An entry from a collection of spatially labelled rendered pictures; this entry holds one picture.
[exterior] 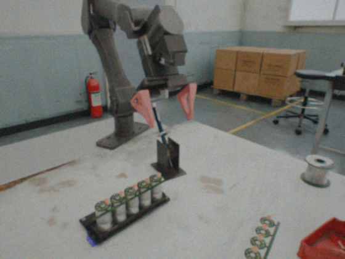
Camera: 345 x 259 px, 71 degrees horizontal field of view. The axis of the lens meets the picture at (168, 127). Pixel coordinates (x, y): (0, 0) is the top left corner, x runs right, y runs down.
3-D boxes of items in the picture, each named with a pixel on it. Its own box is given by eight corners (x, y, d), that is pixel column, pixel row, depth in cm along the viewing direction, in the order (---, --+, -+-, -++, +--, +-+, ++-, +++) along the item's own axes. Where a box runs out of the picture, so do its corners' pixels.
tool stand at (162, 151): (174, 176, 64) (162, 136, 66) (193, 172, 56) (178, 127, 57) (155, 182, 62) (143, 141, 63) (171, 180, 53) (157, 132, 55)
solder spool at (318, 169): (303, 185, 54) (308, 166, 52) (297, 171, 60) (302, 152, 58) (334, 190, 53) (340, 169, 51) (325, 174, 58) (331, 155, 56)
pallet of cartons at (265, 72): (210, 93, 419) (213, 49, 391) (233, 85, 473) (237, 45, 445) (281, 108, 344) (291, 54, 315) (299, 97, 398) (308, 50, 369)
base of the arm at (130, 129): (150, 105, 83) (133, 102, 86) (109, 124, 66) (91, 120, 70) (151, 127, 86) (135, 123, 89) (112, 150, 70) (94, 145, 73)
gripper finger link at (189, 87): (206, 113, 54) (194, 74, 55) (178, 119, 51) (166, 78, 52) (191, 121, 60) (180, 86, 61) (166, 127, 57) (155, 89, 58)
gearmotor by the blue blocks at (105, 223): (95, 229, 41) (92, 205, 39) (108, 221, 43) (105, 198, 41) (102, 237, 39) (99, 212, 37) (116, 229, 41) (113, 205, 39)
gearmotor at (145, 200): (135, 205, 46) (133, 183, 44) (145, 200, 48) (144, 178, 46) (143, 212, 45) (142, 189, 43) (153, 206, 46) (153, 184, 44)
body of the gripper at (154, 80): (188, 81, 54) (178, 50, 55) (146, 86, 50) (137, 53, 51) (175, 92, 60) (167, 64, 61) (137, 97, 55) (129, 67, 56)
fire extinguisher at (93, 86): (89, 115, 313) (82, 72, 292) (100, 112, 322) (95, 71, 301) (93, 118, 303) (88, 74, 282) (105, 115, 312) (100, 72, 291)
